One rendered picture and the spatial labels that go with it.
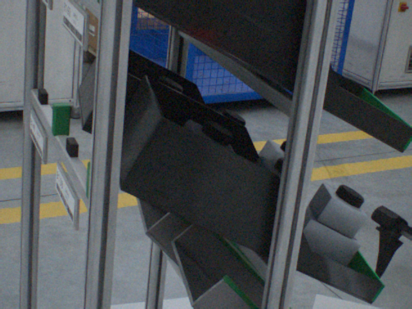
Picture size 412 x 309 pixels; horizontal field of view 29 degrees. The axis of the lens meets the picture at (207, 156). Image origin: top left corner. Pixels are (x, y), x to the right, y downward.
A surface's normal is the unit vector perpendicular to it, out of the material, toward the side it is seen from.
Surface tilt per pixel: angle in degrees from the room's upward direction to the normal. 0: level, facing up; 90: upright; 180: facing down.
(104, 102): 90
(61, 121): 90
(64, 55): 90
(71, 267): 0
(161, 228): 90
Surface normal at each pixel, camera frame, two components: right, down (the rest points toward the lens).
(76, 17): -0.93, 0.04
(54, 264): 0.11, -0.92
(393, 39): 0.49, 0.37
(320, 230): 0.09, 0.32
